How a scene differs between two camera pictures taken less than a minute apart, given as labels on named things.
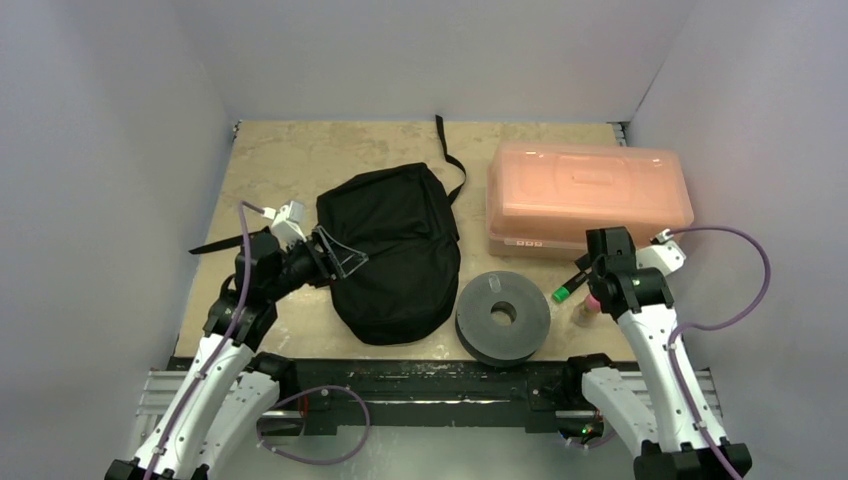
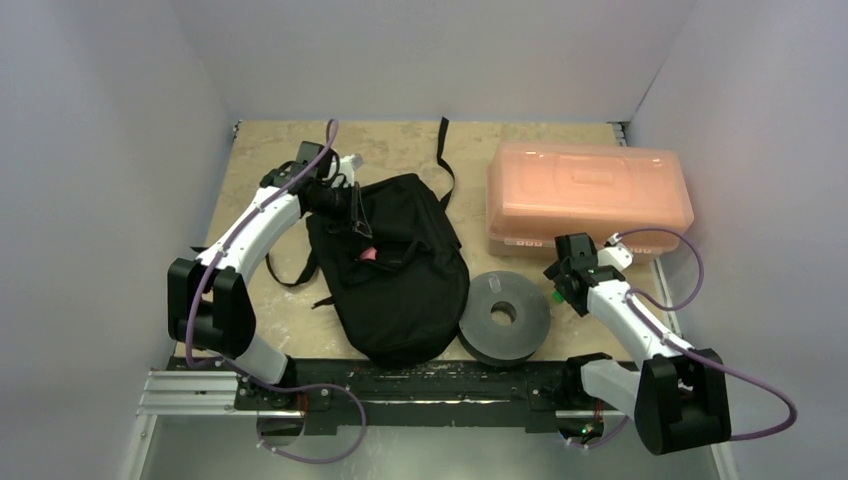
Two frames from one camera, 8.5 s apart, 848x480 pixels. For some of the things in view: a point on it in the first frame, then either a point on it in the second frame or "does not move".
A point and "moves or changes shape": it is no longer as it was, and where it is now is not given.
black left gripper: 345,259 → 358,220
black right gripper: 589,266 → 559,273
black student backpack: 401,218 moves or changes shape
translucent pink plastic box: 542,197 does not move
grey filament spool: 496,345 does not move
